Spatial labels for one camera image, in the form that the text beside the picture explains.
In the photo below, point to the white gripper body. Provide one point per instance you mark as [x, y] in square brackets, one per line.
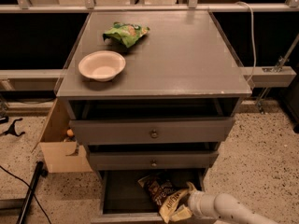
[198, 202]

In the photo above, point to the brown chip bag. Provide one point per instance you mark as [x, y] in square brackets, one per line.
[164, 194]

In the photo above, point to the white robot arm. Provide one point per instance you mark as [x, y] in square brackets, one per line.
[224, 207]

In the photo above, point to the grey top drawer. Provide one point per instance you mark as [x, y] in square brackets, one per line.
[150, 131]

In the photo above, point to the grey drawer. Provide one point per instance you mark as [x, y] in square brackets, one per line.
[150, 131]
[152, 160]
[124, 201]

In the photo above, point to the grey bottom drawer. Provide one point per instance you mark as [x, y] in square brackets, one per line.
[124, 201]

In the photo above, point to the grey drawer cabinet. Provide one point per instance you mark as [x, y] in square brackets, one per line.
[181, 69]

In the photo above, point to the grey middle drawer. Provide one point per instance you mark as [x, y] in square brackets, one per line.
[152, 160]

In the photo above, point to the green chip bag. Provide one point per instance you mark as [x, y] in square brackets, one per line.
[126, 33]

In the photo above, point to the orange ball in box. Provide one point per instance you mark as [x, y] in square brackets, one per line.
[70, 133]

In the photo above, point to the cardboard box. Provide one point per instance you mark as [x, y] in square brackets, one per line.
[61, 155]

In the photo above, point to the white paper bowl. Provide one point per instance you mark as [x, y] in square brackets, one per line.
[102, 65]

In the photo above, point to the black pole on floor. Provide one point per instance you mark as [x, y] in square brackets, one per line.
[30, 193]

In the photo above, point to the black clamp on floor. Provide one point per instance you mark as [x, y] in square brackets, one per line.
[12, 129]

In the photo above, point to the metal rail frame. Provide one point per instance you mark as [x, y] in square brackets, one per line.
[146, 7]

